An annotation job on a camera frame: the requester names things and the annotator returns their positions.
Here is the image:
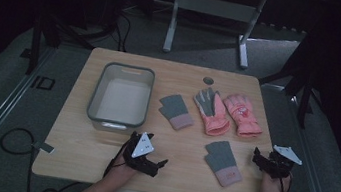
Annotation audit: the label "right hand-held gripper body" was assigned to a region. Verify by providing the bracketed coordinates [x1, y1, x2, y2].
[262, 143, 304, 183]

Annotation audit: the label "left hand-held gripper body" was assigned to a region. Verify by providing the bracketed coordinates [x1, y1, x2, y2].
[121, 129, 161, 176]

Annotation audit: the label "grey knit glove pink cuff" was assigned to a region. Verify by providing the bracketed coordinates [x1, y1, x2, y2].
[200, 137, 249, 191]
[155, 91, 199, 133]

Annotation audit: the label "grey plastic storage bin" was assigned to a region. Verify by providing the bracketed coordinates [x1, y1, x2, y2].
[84, 59, 157, 138]

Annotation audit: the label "pink ski glove grey palm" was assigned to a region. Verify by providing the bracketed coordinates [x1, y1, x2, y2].
[188, 84, 236, 140]

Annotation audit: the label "person's right hand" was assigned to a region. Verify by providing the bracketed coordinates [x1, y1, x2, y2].
[260, 173, 292, 192]

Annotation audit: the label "person's left hand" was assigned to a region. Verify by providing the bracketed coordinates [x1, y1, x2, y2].
[102, 152, 143, 191]

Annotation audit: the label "pink ski glove red print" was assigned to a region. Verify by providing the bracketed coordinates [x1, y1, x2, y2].
[219, 92, 268, 140]

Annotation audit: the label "black metal stand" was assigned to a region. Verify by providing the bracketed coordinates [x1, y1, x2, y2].
[253, 28, 334, 132]
[17, 0, 121, 87]

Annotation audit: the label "grey table edge clip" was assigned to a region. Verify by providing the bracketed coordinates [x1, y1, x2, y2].
[30, 139, 56, 155]

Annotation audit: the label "left hand-held gripper black cable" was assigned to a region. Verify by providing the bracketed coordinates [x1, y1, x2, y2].
[102, 141, 130, 182]

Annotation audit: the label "grey table cable grommet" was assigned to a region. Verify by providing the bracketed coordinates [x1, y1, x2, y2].
[202, 75, 216, 86]

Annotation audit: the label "black background floor cables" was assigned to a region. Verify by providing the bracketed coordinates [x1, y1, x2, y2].
[109, 9, 135, 54]

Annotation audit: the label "black looped floor cable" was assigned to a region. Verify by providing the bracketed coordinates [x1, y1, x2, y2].
[0, 125, 41, 192]

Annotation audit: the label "white metal desk frame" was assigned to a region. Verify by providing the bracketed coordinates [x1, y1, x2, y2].
[161, 0, 269, 72]

